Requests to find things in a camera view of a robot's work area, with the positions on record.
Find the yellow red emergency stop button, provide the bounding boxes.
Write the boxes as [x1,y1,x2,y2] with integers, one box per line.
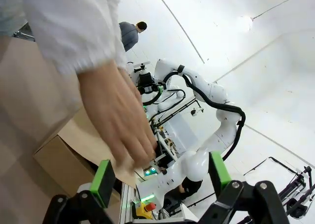
[136,201,157,220]

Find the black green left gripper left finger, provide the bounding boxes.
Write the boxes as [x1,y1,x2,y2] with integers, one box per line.
[43,159,116,224]

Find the brown cardboard box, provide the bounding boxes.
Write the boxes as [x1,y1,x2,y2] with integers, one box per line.
[33,105,138,206]

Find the standing person grey top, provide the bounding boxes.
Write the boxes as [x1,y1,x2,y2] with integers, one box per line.
[119,21,148,52]

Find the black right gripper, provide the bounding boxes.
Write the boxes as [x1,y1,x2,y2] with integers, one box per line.
[137,71,165,95]

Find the crouching person black clothes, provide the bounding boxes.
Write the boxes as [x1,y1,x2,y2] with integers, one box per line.
[172,176,204,200]

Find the white control cabinet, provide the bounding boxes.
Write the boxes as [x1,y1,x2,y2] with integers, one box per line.
[149,110,199,167]

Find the person right hand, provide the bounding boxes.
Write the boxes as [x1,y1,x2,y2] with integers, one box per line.
[78,61,158,171]

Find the round ceiling lamp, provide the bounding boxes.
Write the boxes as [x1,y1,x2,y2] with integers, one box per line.
[237,15,254,33]

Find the black wheeled tripod stand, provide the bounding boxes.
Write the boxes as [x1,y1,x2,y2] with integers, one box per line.
[243,156,315,220]

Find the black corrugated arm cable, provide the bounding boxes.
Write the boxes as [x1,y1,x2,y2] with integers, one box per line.
[163,71,247,162]

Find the aluminium table frame profile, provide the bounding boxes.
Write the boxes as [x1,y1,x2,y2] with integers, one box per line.
[119,181,139,224]

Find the person forearm white sleeve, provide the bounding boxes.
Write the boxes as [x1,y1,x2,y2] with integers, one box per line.
[23,0,127,75]

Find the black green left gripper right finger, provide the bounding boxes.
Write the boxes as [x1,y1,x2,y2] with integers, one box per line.
[196,151,291,224]

